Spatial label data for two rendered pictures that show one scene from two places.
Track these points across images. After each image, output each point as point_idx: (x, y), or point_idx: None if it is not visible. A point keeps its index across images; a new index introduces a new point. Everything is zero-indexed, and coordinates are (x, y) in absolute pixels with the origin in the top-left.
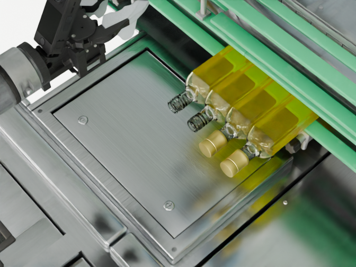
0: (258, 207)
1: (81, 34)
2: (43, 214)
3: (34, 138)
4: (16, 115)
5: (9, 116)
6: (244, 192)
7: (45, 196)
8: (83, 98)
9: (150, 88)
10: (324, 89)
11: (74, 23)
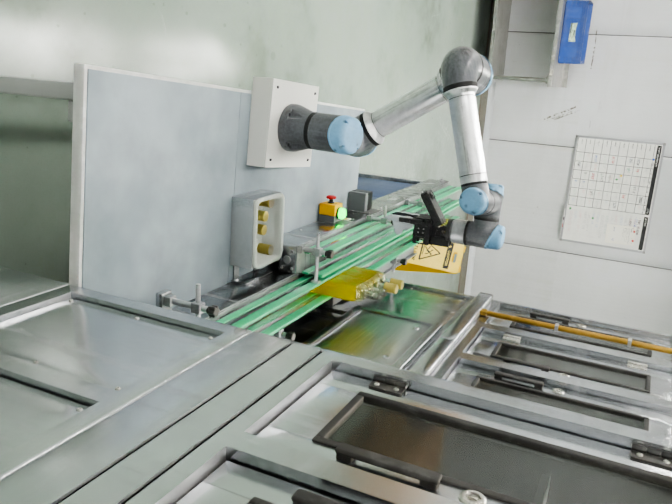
0: None
1: (429, 215)
2: (453, 371)
3: (414, 369)
4: None
5: None
6: (389, 312)
7: (444, 366)
8: (369, 359)
9: (342, 341)
10: (346, 256)
11: (425, 216)
